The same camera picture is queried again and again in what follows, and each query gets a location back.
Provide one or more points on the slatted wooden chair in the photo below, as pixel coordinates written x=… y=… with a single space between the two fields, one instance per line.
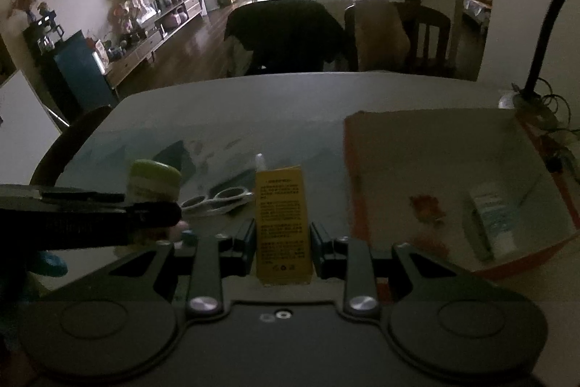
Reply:
x=430 y=33

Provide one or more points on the yellow carton box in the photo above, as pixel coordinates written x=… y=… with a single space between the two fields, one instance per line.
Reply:
x=283 y=224

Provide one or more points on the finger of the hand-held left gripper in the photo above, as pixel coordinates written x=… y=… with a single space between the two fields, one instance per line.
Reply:
x=113 y=221
x=81 y=194

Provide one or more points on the red cardboard box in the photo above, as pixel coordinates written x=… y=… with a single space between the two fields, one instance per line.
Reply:
x=453 y=169

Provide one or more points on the white marker pen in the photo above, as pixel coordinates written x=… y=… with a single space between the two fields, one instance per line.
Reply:
x=261 y=162

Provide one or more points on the mint round case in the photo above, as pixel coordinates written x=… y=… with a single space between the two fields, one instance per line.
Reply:
x=188 y=237

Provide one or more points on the pink flower bunch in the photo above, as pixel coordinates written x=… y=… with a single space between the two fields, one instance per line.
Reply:
x=120 y=17

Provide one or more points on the long wooden tv cabinet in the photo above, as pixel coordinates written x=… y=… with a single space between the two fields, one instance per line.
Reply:
x=136 y=60

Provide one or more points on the mountain print table mat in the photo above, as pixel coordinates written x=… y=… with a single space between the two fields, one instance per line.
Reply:
x=131 y=149

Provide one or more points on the tan cloth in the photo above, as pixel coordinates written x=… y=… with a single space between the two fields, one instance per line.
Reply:
x=380 y=33

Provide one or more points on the white squeeze tube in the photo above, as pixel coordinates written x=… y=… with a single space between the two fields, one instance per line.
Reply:
x=491 y=214

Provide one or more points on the black jacket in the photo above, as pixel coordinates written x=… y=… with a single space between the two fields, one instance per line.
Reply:
x=290 y=33

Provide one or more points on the round back wooden chair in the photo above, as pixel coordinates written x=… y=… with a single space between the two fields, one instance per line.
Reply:
x=59 y=151

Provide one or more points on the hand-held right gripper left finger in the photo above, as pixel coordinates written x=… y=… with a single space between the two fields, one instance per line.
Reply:
x=247 y=244

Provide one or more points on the glass jar with lid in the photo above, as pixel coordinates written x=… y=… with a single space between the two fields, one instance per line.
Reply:
x=154 y=178

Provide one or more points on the dark hand fan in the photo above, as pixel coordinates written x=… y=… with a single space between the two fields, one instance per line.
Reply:
x=172 y=155

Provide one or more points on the white sunglasses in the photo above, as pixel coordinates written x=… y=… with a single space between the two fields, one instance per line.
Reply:
x=229 y=195

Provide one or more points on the blue cabinet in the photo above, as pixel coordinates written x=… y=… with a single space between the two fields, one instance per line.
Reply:
x=81 y=74

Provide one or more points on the black appliance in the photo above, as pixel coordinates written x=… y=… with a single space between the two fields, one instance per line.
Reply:
x=43 y=29

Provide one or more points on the white board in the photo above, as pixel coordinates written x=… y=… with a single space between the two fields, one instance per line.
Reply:
x=22 y=119

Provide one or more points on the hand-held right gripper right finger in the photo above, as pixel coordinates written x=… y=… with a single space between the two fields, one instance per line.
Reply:
x=319 y=248

